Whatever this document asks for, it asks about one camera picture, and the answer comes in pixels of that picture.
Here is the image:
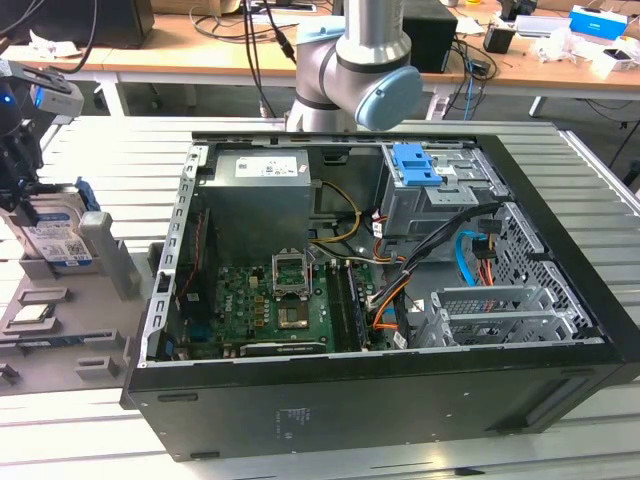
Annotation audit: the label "hard disk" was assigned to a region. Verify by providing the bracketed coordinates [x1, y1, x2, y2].
[0, 180, 97, 275]

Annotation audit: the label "blue plastic disk carrier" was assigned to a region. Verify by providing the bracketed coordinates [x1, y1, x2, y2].
[392, 142, 445, 187]

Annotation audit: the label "grey metal disk bay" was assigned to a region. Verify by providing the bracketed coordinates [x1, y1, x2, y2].
[378, 143, 509, 254]

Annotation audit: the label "silver CPU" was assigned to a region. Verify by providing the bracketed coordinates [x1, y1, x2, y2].
[12, 304, 54, 326]

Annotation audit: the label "grey parts rack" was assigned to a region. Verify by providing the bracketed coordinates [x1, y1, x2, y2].
[0, 212, 169, 401]

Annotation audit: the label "RAM stick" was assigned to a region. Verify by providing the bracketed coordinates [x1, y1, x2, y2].
[0, 336, 87, 349]

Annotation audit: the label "black monitor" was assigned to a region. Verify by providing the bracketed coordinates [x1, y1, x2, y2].
[0, 0, 156, 50]

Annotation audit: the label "wooden desk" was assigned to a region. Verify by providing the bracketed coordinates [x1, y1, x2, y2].
[0, 0, 640, 119]

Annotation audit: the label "grey power supply unit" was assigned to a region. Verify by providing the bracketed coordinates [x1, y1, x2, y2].
[199, 149, 322, 254]

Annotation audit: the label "green motherboard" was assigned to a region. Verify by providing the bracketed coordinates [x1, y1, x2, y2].
[182, 259, 374, 360]

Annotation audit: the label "CPU socket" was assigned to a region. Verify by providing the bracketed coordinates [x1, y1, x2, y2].
[277, 299, 310, 331]

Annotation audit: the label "black graphics card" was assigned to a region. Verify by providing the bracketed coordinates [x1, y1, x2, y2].
[238, 341, 326, 358]

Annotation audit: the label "pale blue teach pendant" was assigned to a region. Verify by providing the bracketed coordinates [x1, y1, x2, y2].
[296, 17, 346, 47]

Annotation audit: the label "black RAM slot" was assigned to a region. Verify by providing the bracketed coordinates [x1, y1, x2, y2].
[347, 267, 372, 351]
[325, 262, 355, 351]

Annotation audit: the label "black open PC case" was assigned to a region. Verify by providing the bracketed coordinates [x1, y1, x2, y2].
[119, 130, 640, 464]

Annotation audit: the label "black speaker box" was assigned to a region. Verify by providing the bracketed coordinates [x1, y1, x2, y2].
[402, 7, 460, 75]

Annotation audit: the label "grey perforated drive cage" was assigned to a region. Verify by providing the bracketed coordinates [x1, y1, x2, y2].
[428, 285, 579, 347]

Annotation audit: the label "small black box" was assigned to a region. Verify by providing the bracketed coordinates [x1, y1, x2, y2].
[482, 24, 516, 55]

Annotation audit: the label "white flat box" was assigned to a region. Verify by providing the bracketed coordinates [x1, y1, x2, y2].
[514, 14, 571, 39]

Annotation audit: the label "blue cardboard box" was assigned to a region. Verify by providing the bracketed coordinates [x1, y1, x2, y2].
[568, 4, 630, 37]

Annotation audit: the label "small white box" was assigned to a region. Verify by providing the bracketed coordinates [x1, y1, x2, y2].
[592, 46, 640, 73]

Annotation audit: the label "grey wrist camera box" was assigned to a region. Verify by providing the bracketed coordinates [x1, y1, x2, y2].
[28, 82, 85, 120]

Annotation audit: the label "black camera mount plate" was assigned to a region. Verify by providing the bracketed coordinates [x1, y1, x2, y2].
[8, 61, 72, 95]

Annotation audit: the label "thick black cable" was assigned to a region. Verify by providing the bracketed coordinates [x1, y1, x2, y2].
[49, 0, 99, 76]

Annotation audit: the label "metal socket cover frame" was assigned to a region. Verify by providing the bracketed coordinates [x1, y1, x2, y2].
[270, 247, 314, 301]

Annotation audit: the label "thin black cable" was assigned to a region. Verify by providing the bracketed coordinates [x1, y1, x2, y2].
[242, 0, 297, 120]

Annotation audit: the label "yellow wire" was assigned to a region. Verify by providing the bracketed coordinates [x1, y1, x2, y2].
[310, 180, 362, 247]

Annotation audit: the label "orange data wire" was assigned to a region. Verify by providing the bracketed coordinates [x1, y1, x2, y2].
[372, 277, 419, 332]

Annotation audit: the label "black sleeved wire bundle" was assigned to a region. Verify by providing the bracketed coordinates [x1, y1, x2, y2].
[394, 202, 503, 351]

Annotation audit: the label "light blue data wire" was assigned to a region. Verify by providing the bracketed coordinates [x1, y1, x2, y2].
[453, 230, 482, 287]

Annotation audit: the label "blue network cable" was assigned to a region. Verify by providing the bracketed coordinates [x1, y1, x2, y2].
[463, 52, 477, 121]

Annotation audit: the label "orange yellow power wires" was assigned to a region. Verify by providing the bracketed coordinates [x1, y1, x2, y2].
[474, 238, 497, 287]

